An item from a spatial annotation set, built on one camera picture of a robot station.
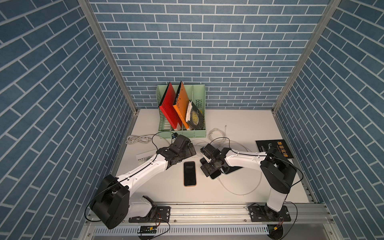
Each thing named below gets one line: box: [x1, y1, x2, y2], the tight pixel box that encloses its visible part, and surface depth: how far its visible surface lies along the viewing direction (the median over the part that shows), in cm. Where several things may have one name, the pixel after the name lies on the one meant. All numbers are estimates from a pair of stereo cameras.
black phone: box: [210, 169, 221, 179], surface depth 80 cm
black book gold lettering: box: [255, 139, 294, 159], surface depth 101 cm
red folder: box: [158, 82, 183, 129], surface depth 88 cm
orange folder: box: [173, 81, 190, 130], surface depth 91 cm
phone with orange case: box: [183, 161, 197, 187], surface depth 87 cm
